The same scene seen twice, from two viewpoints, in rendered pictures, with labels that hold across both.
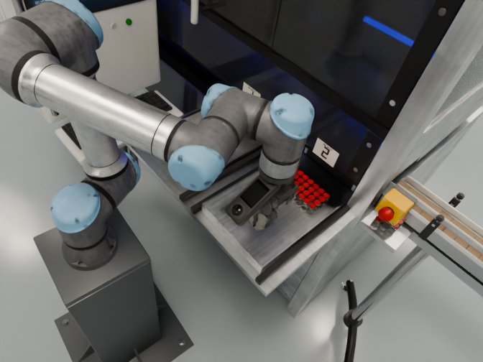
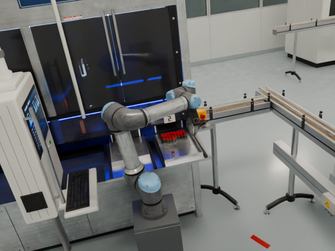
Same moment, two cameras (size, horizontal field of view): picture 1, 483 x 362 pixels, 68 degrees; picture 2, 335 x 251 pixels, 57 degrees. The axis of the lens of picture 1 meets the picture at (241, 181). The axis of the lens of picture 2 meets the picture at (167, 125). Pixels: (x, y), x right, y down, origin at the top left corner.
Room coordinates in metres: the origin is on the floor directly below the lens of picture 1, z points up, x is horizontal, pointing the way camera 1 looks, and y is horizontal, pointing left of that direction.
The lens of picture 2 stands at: (-0.50, 1.33, 1.99)
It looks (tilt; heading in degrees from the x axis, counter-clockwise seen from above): 27 degrees down; 311
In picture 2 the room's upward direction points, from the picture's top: 7 degrees counter-clockwise
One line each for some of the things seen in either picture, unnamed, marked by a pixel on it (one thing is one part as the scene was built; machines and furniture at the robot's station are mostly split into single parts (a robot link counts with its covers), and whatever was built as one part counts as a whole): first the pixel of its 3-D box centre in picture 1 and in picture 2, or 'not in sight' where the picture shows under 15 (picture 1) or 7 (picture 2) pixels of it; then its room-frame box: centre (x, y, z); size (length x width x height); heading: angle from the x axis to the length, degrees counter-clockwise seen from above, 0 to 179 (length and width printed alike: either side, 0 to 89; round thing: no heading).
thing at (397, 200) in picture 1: (394, 205); (200, 113); (0.69, -0.45, 0.99); 0.08 x 0.07 x 0.07; 140
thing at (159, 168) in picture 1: (244, 174); (153, 151); (0.81, 0.00, 0.87); 0.70 x 0.48 x 0.02; 50
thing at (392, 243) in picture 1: (388, 225); (201, 125); (0.71, -0.49, 0.87); 0.14 x 0.13 x 0.02; 140
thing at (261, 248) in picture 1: (272, 207); (177, 145); (0.67, -0.11, 0.90); 0.34 x 0.26 x 0.04; 140
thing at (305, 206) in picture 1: (292, 193); (174, 139); (0.74, -0.16, 0.90); 0.18 x 0.02 x 0.05; 50
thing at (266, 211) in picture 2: not in sight; (289, 200); (0.10, -0.88, 0.07); 0.50 x 0.08 x 0.14; 50
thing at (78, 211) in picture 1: (80, 212); (149, 187); (0.49, 0.40, 0.96); 0.13 x 0.12 x 0.14; 165
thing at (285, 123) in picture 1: (285, 128); (188, 89); (0.50, -0.06, 1.36); 0.09 x 0.08 x 0.11; 75
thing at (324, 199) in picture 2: not in sight; (330, 203); (-0.27, -0.49, 0.50); 0.12 x 0.05 x 0.09; 140
